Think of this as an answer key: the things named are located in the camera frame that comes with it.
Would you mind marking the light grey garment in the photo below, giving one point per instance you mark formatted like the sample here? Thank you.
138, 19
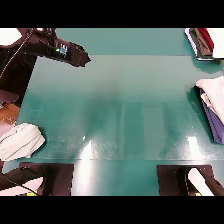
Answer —
18, 141

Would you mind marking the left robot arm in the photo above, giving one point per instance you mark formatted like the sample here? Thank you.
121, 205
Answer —
40, 50

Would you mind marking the red garment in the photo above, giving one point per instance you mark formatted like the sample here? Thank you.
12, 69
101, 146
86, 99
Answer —
207, 36

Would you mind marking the cream garment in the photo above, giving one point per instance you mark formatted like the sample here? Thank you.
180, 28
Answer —
213, 91

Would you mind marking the purple garment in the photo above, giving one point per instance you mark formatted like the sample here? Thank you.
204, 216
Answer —
215, 128

